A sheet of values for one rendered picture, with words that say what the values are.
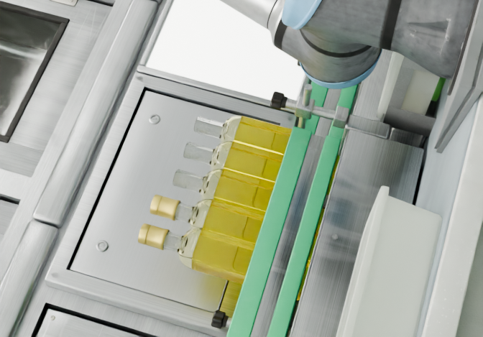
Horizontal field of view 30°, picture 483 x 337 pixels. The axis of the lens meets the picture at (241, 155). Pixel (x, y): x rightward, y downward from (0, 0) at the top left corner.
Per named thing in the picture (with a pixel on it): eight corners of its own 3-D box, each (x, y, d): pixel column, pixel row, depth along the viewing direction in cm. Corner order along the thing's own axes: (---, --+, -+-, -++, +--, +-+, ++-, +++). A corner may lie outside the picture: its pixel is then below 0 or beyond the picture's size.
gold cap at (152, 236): (165, 248, 150) (141, 241, 151) (171, 228, 150) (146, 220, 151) (161, 251, 147) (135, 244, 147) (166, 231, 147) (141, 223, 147)
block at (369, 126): (382, 150, 152) (341, 139, 153) (392, 121, 144) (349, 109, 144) (377, 168, 150) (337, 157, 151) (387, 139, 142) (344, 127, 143)
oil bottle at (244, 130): (340, 157, 161) (226, 126, 164) (344, 141, 156) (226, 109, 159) (333, 184, 158) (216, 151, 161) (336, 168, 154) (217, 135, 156)
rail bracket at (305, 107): (340, 145, 154) (269, 126, 156) (354, 90, 140) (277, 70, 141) (336, 159, 153) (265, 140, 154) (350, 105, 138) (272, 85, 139)
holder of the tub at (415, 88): (439, 75, 160) (397, 63, 161) (481, -30, 136) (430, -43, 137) (421, 154, 152) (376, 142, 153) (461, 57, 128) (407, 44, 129)
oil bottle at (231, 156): (333, 183, 158) (216, 151, 161) (337, 168, 153) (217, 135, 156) (325, 210, 155) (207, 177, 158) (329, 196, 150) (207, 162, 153)
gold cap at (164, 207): (181, 196, 151) (156, 189, 152) (174, 212, 149) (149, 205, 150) (180, 209, 154) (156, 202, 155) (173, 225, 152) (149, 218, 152)
